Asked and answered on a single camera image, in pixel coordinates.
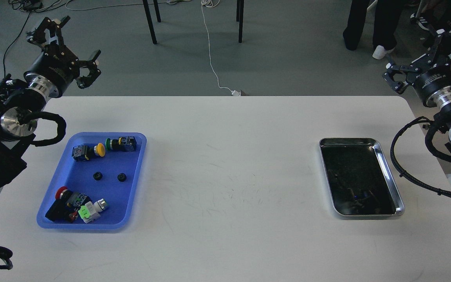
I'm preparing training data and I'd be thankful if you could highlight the black cable on floor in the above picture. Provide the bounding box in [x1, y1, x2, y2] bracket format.
[2, 0, 67, 77]

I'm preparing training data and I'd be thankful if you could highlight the person in black trousers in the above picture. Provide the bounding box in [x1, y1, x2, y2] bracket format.
[343, 0, 407, 60]

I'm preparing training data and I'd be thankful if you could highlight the blue plastic tray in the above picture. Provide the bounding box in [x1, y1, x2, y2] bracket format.
[36, 132, 147, 230]

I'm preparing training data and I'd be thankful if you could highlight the black red switch block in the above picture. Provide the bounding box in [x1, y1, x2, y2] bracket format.
[45, 199, 78, 222]

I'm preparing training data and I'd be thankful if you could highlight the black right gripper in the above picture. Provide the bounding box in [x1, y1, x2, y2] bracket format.
[382, 27, 451, 108]

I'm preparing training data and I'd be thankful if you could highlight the silver metal tray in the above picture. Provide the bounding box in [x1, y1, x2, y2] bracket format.
[319, 137, 405, 219]

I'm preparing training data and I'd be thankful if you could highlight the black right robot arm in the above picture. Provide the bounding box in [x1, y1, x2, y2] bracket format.
[383, 25, 451, 162]

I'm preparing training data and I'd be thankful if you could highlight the white cable on floor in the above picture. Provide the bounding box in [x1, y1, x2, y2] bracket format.
[201, 0, 241, 96]

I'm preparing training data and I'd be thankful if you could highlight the yellow push button switch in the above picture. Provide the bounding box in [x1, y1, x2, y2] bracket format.
[71, 143, 106, 162]

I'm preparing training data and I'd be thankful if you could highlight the white green selector switch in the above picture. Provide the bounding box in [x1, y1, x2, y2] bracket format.
[78, 199, 109, 224]

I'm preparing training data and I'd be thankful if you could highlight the black chair leg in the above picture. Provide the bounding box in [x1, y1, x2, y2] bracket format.
[143, 0, 157, 45]
[236, 0, 245, 43]

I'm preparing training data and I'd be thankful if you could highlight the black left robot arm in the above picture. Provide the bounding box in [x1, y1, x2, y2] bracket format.
[0, 16, 101, 188]

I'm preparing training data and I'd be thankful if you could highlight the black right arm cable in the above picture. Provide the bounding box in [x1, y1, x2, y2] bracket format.
[390, 116, 451, 203]

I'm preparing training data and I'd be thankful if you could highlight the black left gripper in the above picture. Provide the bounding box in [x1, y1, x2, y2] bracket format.
[24, 16, 101, 98]

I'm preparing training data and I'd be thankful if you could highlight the green push button switch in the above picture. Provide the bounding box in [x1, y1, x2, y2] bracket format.
[104, 136, 137, 152]

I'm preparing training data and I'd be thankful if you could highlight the red emergency stop button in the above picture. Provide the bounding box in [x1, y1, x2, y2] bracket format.
[55, 186, 91, 208]

